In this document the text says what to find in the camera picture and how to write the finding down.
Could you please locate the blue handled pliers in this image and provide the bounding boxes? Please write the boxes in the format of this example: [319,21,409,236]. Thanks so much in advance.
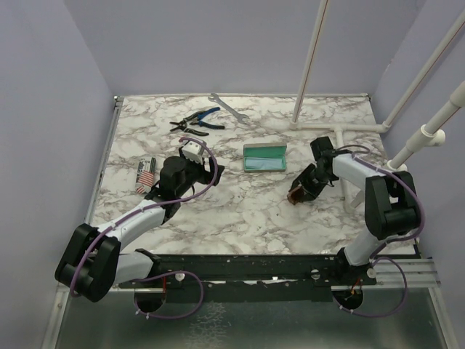
[170,107,225,130]

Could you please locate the white PVC pipe frame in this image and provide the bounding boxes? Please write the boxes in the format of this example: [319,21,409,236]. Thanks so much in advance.
[289,0,465,212]

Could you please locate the grey rectangular block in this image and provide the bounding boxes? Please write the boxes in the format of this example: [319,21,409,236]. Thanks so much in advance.
[243,143,287,172]

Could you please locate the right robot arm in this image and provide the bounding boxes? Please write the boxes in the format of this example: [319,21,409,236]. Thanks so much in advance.
[287,137,425,284]

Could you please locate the silver open-end wrench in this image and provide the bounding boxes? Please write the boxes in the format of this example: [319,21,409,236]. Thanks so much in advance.
[208,93,249,124]

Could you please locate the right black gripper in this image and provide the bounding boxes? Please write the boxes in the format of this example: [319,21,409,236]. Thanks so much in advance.
[292,164,333,201]

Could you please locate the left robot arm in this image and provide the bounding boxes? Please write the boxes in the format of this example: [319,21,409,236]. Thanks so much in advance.
[54,156,225,302]

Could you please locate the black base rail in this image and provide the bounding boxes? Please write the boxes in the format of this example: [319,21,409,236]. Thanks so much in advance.
[119,254,376,303]

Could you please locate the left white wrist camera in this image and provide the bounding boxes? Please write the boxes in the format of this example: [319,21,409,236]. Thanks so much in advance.
[181,140,204,164]

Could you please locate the black handled cutters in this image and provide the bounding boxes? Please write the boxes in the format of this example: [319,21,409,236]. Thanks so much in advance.
[171,124,209,137]

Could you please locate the aluminium extrusion rail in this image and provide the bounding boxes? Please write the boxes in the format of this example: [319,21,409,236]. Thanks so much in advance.
[41,96,124,348]

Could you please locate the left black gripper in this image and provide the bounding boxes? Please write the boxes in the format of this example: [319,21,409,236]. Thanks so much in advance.
[177,147,225,198]

